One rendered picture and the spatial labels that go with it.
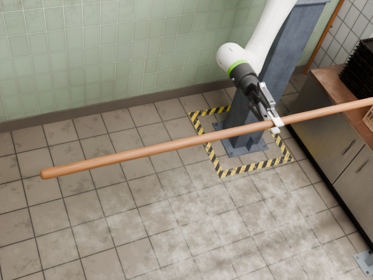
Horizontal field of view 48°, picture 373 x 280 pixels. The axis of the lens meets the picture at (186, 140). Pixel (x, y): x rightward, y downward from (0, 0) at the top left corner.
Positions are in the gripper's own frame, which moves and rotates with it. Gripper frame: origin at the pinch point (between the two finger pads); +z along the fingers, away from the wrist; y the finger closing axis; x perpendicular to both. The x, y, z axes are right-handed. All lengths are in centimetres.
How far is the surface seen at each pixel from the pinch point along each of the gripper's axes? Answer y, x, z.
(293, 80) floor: 120, -142, -115
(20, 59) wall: 68, 70, -123
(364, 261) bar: 119, -96, 37
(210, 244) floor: 123, -10, -6
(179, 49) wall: 76, -30, -123
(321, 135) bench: 90, -102, -41
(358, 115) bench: 62, -108, -32
